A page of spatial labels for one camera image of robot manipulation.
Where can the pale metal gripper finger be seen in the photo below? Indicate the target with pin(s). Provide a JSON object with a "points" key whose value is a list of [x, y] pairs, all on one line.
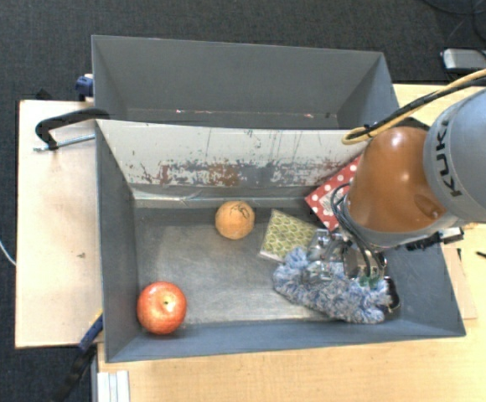
{"points": [[323, 244], [320, 272]]}

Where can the blue and white fluffy cloth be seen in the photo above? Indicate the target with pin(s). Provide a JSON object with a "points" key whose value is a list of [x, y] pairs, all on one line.
{"points": [[335, 297]]}

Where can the green patterned packet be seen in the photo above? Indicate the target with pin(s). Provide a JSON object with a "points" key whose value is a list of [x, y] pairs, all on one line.
{"points": [[287, 233]]}

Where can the red white-dotted packet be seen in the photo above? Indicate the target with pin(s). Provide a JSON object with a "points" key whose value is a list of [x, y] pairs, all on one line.
{"points": [[329, 195]]}

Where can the orange ball with dark marks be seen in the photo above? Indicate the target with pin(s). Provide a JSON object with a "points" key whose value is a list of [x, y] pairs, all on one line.
{"points": [[234, 220]]}

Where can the small black screw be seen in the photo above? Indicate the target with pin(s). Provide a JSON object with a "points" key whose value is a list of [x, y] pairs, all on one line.
{"points": [[483, 255]]}

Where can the red apple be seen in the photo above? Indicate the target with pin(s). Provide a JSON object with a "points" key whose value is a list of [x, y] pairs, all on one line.
{"points": [[161, 308]]}

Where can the grey metal bin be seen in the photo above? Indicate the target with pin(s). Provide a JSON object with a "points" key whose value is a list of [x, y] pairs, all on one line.
{"points": [[226, 78]]}

